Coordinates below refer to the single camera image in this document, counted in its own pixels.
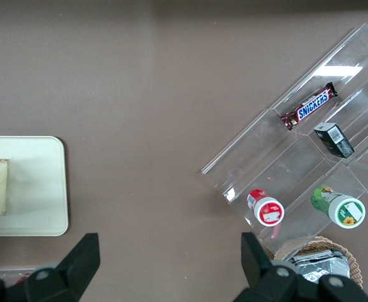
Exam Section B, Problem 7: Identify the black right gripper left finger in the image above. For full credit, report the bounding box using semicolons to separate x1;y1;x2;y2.
0;232;101;302

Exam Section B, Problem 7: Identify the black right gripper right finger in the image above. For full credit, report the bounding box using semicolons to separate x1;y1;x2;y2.
235;232;368;302

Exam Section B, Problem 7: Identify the cream rectangular tray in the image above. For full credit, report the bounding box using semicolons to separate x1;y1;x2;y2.
0;135;69;237

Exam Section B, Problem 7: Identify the light tan wicker basket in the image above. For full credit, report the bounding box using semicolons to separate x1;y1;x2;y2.
273;236;365;291

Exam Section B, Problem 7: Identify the red snack cup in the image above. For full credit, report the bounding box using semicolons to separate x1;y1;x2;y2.
246;188;286;227

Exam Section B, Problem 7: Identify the silver foil packet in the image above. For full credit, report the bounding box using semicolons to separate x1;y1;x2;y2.
286;247;352;284

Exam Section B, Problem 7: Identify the green snack cup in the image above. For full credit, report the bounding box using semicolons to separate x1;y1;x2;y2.
310;185;367;229

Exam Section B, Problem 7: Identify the clear acrylic stepped stand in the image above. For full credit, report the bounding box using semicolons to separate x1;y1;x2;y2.
201;23;368;252

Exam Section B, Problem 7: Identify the small black carton box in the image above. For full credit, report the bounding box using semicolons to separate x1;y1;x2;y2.
313;123;355;159

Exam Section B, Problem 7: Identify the Snickers chocolate bar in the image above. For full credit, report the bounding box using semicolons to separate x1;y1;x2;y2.
280;81;339;131

